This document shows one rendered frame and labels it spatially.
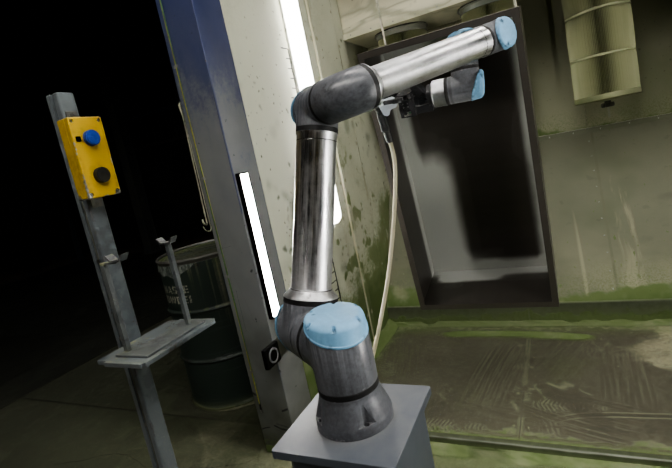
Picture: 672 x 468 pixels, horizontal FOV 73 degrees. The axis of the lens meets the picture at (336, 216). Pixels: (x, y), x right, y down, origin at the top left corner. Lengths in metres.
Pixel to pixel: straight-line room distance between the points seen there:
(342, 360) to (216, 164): 1.11
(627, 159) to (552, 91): 0.62
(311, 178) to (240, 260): 0.84
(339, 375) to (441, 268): 1.53
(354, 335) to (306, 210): 0.35
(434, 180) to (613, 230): 1.22
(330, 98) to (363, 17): 2.07
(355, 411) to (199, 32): 1.47
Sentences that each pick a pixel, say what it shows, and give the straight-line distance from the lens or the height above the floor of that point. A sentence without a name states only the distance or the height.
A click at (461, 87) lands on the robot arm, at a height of 1.40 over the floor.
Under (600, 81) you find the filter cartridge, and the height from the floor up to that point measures 1.36.
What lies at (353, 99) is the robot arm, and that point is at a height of 1.40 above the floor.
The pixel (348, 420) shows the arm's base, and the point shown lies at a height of 0.69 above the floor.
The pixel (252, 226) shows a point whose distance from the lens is 1.89.
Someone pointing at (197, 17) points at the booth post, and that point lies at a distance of 1.98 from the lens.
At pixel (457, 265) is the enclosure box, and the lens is 2.49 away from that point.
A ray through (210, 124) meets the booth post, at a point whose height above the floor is 1.49.
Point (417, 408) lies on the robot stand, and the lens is 1.20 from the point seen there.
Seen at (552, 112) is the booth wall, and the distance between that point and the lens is 3.34.
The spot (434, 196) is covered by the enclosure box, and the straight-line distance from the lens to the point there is 2.34.
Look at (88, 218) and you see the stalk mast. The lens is 1.69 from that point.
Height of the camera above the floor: 1.29
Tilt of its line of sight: 8 degrees down
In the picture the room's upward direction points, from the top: 12 degrees counter-clockwise
